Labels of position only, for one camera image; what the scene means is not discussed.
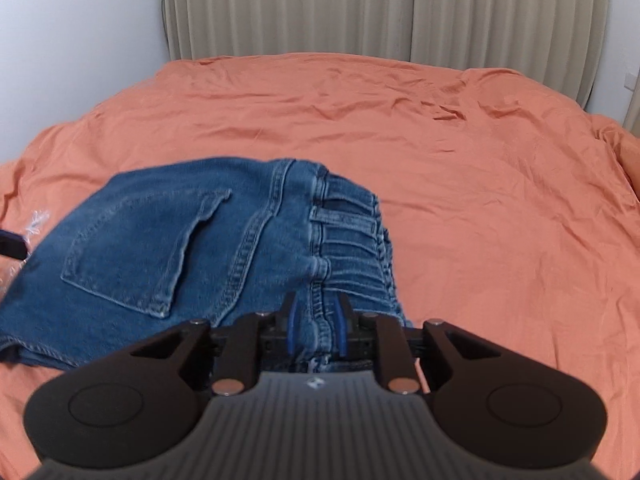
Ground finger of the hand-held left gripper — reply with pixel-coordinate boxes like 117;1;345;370
0;229;27;261

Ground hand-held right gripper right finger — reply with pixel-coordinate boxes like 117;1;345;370
332;293;504;394

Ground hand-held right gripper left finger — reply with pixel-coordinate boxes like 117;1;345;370
130;292;301;395

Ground blue denim pants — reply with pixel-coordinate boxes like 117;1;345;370
0;156;414;374

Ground orange bed sheet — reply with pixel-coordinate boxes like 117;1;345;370
0;52;640;480

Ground beige pleated curtain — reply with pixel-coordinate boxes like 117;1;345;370
161;0;612;109

